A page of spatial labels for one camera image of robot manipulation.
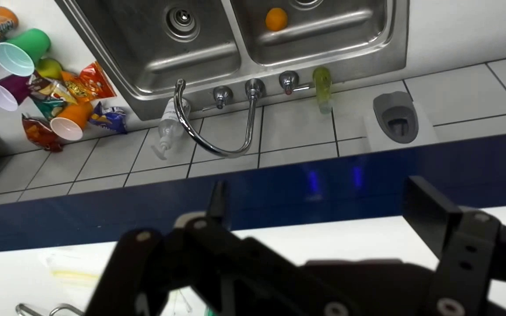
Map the white wall soap dispenser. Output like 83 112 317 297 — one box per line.
363 91 437 151

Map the clear hand soap bottle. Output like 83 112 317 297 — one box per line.
150 100 184 160

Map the stainless steel double sink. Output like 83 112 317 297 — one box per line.
54 0 409 121

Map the blue snack bag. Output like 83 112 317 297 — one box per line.
89 102 126 133

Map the green pear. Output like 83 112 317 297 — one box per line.
34 58 62 79

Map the blue upper cabinet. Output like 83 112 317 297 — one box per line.
0 128 506 316

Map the orange chip bag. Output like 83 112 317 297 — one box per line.
61 61 113 102

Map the chrome gooseneck faucet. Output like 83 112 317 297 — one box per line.
171 68 312 160

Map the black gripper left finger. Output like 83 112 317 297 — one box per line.
83 181 358 316

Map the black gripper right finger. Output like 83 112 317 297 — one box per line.
402 175 506 316

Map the green plastic cup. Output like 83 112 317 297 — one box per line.
0 28 50 77

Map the orange plastic cup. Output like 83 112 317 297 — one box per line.
48 102 92 140

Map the green dish soap bottle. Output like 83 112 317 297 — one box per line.
312 67 331 112

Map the small orange fruit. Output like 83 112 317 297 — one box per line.
264 7 287 31

